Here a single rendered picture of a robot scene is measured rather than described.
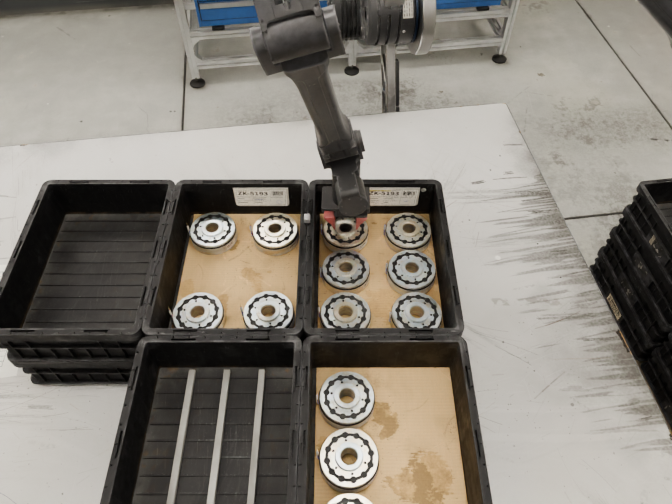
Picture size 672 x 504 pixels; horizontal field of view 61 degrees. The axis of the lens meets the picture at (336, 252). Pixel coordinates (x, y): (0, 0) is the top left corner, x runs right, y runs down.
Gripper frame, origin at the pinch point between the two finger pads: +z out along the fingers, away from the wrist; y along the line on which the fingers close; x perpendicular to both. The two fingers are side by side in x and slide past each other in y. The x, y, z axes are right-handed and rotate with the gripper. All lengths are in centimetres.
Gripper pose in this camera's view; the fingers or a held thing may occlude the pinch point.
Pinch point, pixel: (345, 225)
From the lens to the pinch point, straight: 127.4
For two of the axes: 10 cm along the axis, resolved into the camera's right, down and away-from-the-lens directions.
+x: 0.2, -8.0, 6.0
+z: 0.1, 6.0, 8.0
